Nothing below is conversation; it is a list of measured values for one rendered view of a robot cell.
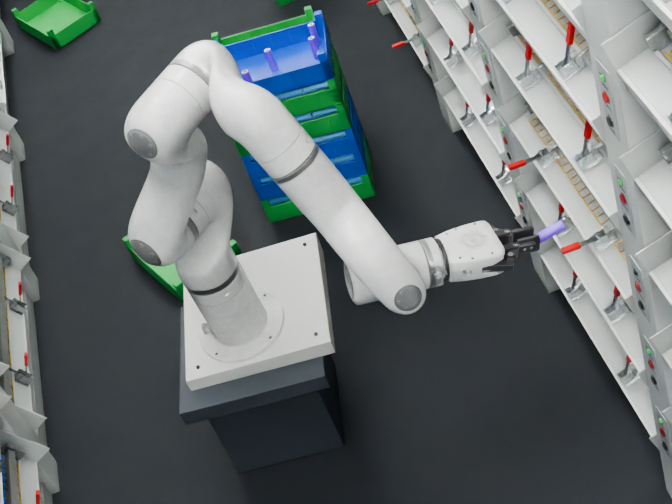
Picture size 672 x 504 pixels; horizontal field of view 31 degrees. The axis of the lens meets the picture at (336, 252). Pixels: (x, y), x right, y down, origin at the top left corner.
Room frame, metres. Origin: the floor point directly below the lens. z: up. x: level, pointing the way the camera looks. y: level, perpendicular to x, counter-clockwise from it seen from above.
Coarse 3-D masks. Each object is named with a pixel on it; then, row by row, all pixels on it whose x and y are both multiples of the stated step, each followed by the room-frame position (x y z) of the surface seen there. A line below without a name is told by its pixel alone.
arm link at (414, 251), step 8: (400, 248) 1.50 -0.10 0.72; (408, 248) 1.49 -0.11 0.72; (416, 248) 1.49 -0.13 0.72; (408, 256) 1.48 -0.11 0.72; (416, 256) 1.47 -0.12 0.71; (424, 256) 1.47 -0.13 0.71; (344, 264) 1.51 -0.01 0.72; (416, 264) 1.46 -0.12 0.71; (424, 264) 1.46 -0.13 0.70; (344, 272) 1.51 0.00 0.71; (352, 272) 1.47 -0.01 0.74; (424, 272) 1.45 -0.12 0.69; (352, 280) 1.47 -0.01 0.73; (360, 280) 1.46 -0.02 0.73; (424, 280) 1.45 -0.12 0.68; (352, 288) 1.46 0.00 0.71; (360, 288) 1.45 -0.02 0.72; (352, 296) 1.47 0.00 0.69; (360, 296) 1.45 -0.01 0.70; (368, 296) 1.45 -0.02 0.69; (360, 304) 1.46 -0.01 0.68
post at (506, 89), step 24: (480, 0) 1.95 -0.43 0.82; (480, 24) 1.98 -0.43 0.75; (480, 48) 2.03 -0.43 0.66; (504, 72) 1.95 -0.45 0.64; (504, 96) 1.95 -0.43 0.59; (504, 120) 1.98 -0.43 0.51; (504, 144) 2.03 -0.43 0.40; (528, 168) 1.95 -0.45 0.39; (528, 216) 1.97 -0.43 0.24; (552, 288) 1.95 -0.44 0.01
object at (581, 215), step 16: (512, 112) 1.95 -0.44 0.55; (528, 112) 1.95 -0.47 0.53; (512, 128) 1.93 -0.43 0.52; (528, 128) 1.90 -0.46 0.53; (528, 144) 1.86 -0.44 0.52; (544, 144) 1.84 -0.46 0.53; (560, 160) 1.77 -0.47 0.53; (544, 176) 1.76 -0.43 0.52; (560, 176) 1.73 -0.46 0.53; (560, 192) 1.70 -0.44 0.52; (576, 192) 1.67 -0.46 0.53; (576, 208) 1.64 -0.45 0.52; (592, 208) 1.61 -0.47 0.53; (576, 224) 1.60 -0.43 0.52; (592, 224) 1.58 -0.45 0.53; (608, 224) 1.56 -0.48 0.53; (608, 256) 1.49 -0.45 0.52; (624, 256) 1.47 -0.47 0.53; (608, 272) 1.46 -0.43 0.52; (624, 272) 1.44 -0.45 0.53; (624, 288) 1.41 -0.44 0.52
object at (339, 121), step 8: (344, 80) 2.70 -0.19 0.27; (344, 88) 2.64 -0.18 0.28; (344, 96) 2.59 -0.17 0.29; (344, 104) 2.55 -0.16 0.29; (344, 112) 2.52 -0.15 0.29; (312, 120) 2.54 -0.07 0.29; (320, 120) 2.54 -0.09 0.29; (328, 120) 2.53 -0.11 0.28; (336, 120) 2.53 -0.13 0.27; (344, 120) 2.53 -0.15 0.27; (304, 128) 2.55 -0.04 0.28; (312, 128) 2.54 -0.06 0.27; (320, 128) 2.54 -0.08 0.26; (328, 128) 2.54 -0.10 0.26; (336, 128) 2.53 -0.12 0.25; (344, 128) 2.53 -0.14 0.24; (312, 136) 2.54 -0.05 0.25; (240, 144) 2.58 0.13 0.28; (240, 152) 2.58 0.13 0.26; (248, 152) 2.58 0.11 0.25
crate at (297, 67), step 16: (320, 16) 2.70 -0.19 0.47; (272, 32) 2.75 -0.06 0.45; (288, 32) 2.73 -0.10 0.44; (304, 32) 2.73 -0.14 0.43; (320, 32) 2.70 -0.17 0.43; (240, 48) 2.76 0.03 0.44; (256, 48) 2.75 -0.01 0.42; (272, 48) 2.75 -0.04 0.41; (288, 48) 2.73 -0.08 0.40; (304, 48) 2.70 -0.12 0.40; (320, 48) 2.67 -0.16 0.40; (240, 64) 2.74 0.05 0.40; (256, 64) 2.71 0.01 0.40; (288, 64) 2.66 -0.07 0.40; (304, 64) 2.63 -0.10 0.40; (320, 64) 2.53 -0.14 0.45; (256, 80) 2.56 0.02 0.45; (272, 80) 2.55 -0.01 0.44; (288, 80) 2.55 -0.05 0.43; (304, 80) 2.54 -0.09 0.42; (320, 80) 2.53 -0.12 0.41
